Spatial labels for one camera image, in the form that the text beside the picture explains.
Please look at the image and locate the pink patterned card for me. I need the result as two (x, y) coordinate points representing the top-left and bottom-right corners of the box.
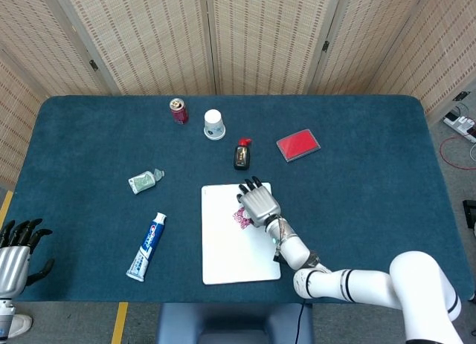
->
(231, 207), (254, 230)

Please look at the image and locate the black device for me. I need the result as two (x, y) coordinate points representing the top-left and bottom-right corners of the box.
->
(462, 199), (476, 230)

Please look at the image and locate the red cable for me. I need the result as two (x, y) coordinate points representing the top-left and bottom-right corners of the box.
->
(439, 135), (476, 170)

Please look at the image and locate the blue white toothpaste tube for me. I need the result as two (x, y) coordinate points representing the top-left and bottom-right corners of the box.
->
(125, 211), (167, 283)

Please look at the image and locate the red soda can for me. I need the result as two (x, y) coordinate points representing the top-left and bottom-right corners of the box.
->
(169, 97), (190, 126)

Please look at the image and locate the red ink pad box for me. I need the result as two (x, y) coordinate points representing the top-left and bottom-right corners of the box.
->
(276, 128), (321, 163)

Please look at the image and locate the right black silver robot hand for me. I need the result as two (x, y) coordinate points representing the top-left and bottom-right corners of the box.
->
(236, 175), (282, 229)

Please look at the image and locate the white shoe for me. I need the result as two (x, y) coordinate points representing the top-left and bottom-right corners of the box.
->
(7, 314), (33, 340)

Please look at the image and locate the woven folding screen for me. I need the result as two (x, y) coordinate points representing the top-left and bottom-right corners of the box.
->
(0, 0), (476, 191)

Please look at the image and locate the white power strip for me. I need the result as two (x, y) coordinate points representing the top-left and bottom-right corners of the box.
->
(442, 111), (476, 143)

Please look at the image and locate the white rectangular board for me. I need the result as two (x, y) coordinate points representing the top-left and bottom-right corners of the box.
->
(201, 182), (282, 285)

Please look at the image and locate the crumpled green wrapper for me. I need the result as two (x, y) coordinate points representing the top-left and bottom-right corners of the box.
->
(128, 168), (166, 195)

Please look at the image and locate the black cable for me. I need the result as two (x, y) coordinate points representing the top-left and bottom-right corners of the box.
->
(295, 302), (306, 341)

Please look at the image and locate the white paper cup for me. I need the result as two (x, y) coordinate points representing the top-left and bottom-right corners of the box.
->
(203, 109), (227, 140)

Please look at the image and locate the yellow floor tape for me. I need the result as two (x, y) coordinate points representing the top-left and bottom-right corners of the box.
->
(111, 302), (129, 344)
(0, 190), (15, 228)

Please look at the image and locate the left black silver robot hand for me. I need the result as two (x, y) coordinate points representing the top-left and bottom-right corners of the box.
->
(0, 218), (56, 299)

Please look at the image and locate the blue tablecloth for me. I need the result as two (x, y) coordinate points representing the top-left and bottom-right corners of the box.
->
(0, 94), (466, 306)

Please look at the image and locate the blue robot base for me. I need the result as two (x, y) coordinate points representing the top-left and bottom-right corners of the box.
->
(155, 302), (315, 344)

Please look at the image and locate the dark sauce bottle red cap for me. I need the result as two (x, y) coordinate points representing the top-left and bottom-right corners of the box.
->
(233, 137), (253, 171)

